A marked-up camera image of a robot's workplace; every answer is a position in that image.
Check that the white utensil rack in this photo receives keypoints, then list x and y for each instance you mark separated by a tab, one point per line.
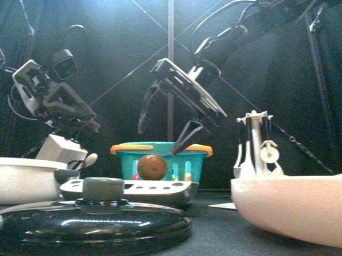
255	140

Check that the slanted metal frame pole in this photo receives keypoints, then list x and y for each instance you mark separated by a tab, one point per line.
318	83

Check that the white paper sheet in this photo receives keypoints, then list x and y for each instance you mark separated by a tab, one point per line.
223	206

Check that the vertical metal frame pole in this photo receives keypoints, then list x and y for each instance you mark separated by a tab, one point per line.
170	33

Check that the pale pink bowl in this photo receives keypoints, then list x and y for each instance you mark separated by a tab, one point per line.
294	206

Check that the white toy pizza cutter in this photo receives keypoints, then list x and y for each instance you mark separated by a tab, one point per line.
268	154

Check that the left wrist camera, black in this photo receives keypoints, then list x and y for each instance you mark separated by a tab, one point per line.
64	66

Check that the white toy spatula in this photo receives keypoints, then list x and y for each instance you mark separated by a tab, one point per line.
247	165

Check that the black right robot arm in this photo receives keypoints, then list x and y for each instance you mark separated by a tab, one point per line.
231	36

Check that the grey toy stove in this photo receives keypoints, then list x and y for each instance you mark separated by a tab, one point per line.
147	190

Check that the white box toy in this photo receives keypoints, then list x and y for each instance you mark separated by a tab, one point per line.
60	149

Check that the white toy spoon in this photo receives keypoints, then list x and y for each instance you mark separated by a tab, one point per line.
91	159

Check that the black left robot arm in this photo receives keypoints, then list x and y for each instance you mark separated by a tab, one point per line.
75	38

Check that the black glass lid, grey knob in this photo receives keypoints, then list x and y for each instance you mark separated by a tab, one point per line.
97	226

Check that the brown toy kiwi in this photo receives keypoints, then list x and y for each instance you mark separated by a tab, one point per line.
152	167

